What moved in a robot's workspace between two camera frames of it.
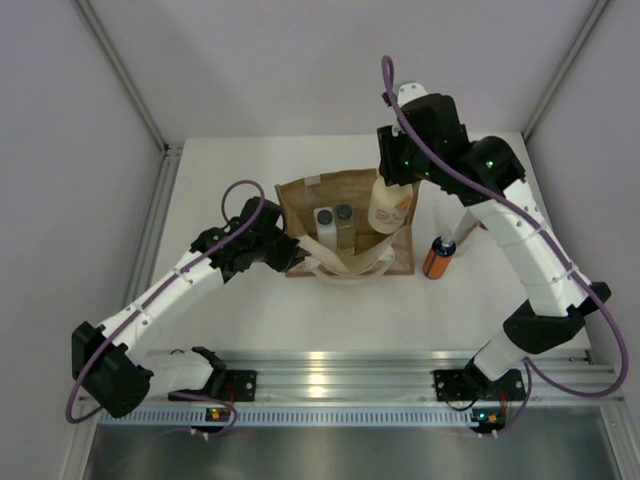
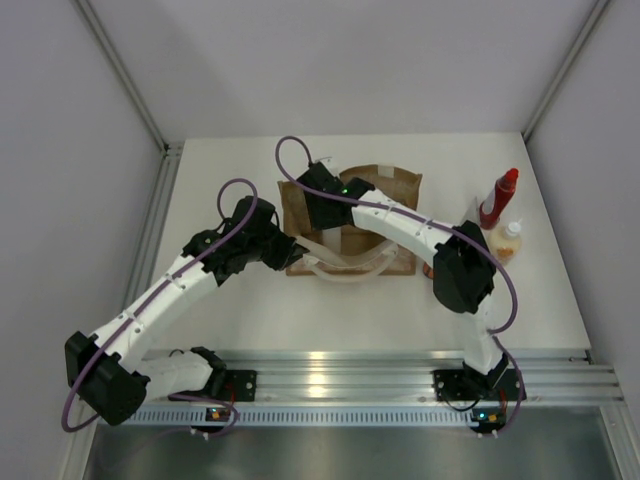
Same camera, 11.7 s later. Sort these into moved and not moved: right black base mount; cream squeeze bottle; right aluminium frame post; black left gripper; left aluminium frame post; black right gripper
Moved: cream squeeze bottle; black right gripper
Not moved: right aluminium frame post; left aluminium frame post; black left gripper; right black base mount
